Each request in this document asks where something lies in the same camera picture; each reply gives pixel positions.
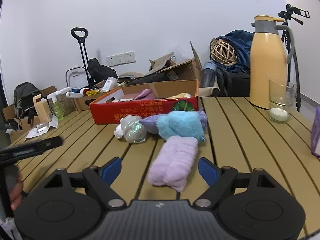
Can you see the white bottle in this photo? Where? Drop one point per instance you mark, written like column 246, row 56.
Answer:
column 109, row 84

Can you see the black case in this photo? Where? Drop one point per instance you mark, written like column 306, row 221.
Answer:
column 237, row 85

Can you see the dark blue cloth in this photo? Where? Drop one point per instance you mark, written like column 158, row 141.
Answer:
column 242, row 45

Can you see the white paper sheet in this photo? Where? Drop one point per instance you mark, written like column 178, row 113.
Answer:
column 31, row 133
column 53, row 123

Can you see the lavender fluffy towel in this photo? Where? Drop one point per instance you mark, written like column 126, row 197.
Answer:
column 172, row 165

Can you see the cardboard box with raised flap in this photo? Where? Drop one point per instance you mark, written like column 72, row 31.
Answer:
column 185, row 71

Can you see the wicker ball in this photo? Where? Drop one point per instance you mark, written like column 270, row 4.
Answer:
column 222, row 51

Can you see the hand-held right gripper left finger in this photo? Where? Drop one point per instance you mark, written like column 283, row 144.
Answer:
column 111, row 171

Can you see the purple tissue box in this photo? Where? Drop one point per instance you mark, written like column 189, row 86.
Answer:
column 316, row 135

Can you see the large cardboard box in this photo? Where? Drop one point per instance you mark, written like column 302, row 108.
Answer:
column 16, row 136

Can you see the green spray bottle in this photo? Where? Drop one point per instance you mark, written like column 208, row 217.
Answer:
column 58, row 110

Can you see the yellow packet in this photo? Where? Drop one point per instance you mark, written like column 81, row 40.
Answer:
column 92, row 93

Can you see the blue water bottle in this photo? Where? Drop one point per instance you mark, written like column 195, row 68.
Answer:
column 208, row 76

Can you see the small cardboard box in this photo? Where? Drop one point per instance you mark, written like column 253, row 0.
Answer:
column 81, row 103

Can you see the iridescent white scrunchie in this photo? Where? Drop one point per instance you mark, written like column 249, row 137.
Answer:
column 132, row 130

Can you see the red cardboard box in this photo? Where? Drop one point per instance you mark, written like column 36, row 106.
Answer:
column 150, row 108

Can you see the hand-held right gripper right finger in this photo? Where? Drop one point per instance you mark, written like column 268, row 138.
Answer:
column 208, row 171

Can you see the white tube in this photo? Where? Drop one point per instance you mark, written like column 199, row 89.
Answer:
column 75, row 95

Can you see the white plastic package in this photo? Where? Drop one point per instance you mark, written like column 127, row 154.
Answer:
column 43, row 128

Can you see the grey backpack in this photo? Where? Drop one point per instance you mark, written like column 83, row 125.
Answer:
column 25, row 95

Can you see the person's left hand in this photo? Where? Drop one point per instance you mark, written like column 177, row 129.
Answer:
column 17, row 195

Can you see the brown paper bag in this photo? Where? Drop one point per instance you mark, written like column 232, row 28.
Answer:
column 160, row 63

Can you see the white wall socket strip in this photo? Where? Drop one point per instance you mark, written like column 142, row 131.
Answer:
column 120, row 58

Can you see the yellow plush toy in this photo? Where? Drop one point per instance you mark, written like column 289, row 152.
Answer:
column 182, row 95

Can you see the metal folding stool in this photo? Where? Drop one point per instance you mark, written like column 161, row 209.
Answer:
column 75, row 73

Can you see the light wooden box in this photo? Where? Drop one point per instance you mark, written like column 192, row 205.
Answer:
column 43, row 108

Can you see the black bag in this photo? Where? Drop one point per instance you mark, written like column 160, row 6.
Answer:
column 100, row 70

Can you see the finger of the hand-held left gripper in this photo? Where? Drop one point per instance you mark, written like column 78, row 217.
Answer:
column 30, row 148

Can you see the blue fluffy towel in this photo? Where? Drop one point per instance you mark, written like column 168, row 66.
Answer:
column 180, row 126

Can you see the glass candle cup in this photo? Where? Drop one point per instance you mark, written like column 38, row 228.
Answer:
column 278, row 115

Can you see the purple knit cloth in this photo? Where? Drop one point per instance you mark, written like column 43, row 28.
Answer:
column 148, row 125

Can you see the yellow thermos jug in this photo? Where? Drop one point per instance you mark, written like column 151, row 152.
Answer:
column 267, row 67

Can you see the black tripod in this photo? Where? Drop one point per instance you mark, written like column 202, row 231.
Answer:
column 283, row 15

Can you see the clear jar brown contents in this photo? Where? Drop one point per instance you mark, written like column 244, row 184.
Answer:
column 68, row 103

